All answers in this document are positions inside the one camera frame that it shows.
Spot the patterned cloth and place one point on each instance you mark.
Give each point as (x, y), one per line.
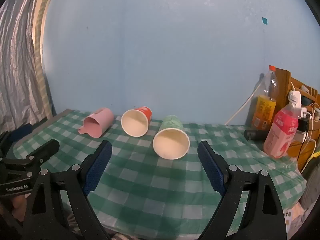
(295, 217)

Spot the grey curtain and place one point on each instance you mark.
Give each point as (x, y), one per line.
(15, 67)

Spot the orange drink bottle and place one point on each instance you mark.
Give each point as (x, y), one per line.
(263, 110)

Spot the white power strip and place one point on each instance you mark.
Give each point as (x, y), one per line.
(301, 136)

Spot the pink plastic cup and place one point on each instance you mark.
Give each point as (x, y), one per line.
(100, 122)

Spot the red paper cup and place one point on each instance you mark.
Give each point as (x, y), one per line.
(135, 123)

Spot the green checkered tablecloth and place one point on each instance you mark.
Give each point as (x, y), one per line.
(150, 195)

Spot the teal wall sticker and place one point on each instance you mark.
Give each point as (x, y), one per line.
(265, 21)

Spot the green paper cup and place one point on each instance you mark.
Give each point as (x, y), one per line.
(172, 125)

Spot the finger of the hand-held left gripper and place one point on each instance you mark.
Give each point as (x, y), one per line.
(46, 149)

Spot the pink drink bottle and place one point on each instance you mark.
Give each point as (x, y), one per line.
(280, 133)

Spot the wooden shelf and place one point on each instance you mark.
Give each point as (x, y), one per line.
(283, 80)

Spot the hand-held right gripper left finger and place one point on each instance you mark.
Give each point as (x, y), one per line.
(97, 168)

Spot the dark blue cloth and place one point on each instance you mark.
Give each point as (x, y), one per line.
(21, 131)

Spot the white charger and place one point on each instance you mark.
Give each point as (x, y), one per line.
(303, 111)

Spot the black cylinder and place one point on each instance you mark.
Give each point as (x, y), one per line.
(255, 134)

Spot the beige window frame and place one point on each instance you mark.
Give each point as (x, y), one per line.
(37, 42)

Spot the person's left hand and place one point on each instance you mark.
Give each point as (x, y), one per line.
(18, 205)

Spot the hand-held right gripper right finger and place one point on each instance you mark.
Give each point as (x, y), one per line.
(212, 168)

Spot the black power adapter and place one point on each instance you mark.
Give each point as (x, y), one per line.
(303, 125)

